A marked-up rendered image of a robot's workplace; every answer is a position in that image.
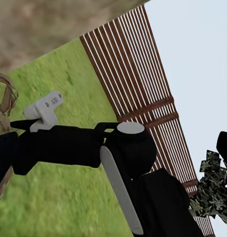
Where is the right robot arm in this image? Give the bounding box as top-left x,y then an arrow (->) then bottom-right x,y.
10,90 -> 205,237

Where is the wicker basket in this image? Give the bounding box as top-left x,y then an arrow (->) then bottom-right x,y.
0,71 -> 17,200

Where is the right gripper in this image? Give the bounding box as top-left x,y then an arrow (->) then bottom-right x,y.
10,118 -> 78,175

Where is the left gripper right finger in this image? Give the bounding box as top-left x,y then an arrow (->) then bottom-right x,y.
216,131 -> 227,163

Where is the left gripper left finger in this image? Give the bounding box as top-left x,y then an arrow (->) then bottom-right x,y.
0,131 -> 21,183

